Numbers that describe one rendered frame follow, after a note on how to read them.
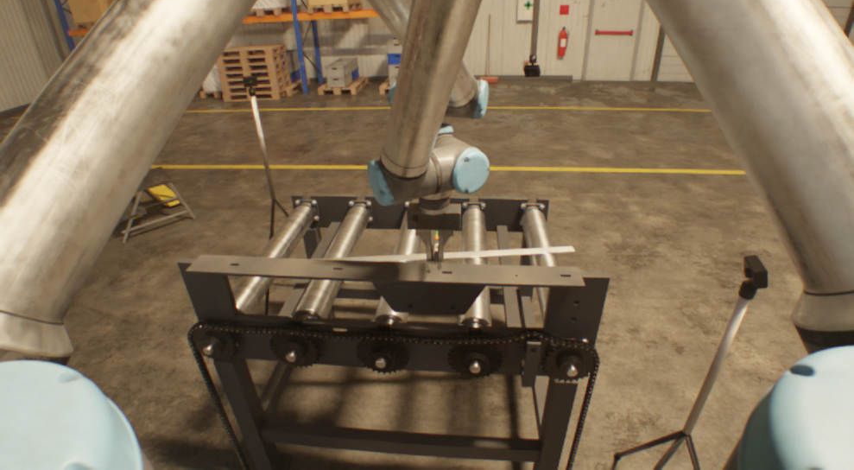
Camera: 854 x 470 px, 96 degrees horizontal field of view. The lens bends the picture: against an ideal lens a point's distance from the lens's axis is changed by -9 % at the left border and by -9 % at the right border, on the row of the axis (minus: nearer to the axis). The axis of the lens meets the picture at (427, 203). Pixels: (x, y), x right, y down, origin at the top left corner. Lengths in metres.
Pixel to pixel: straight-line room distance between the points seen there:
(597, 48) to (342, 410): 9.30
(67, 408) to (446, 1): 0.49
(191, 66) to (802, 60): 0.53
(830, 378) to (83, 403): 0.40
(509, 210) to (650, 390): 1.23
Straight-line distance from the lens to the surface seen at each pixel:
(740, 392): 2.87
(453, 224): 1.03
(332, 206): 2.31
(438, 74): 0.59
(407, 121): 0.66
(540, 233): 1.95
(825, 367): 0.32
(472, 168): 0.83
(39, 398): 0.32
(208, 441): 2.52
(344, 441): 1.92
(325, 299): 1.63
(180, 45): 0.48
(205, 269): 1.45
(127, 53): 0.47
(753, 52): 0.42
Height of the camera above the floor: 1.90
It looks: 27 degrees down
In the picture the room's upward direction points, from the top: 2 degrees counter-clockwise
